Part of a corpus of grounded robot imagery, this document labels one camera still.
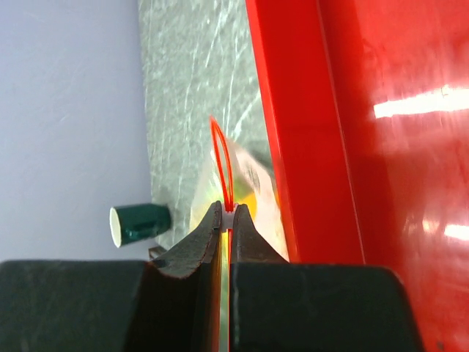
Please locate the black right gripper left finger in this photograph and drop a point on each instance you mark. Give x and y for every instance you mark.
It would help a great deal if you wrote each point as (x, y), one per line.
(171, 303)

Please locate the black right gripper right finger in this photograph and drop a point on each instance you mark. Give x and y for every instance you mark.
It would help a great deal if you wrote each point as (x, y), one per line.
(280, 306)

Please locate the yellow pear toy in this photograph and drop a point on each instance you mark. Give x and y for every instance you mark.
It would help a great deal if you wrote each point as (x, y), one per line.
(251, 202)

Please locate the clear zip bag orange zipper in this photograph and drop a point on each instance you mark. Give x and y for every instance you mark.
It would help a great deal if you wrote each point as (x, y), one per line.
(229, 175)

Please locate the dark green mug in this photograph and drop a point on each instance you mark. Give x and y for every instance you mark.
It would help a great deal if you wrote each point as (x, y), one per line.
(140, 222)

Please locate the red plastic bin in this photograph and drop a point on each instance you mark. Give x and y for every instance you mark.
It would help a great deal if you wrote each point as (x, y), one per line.
(366, 109)

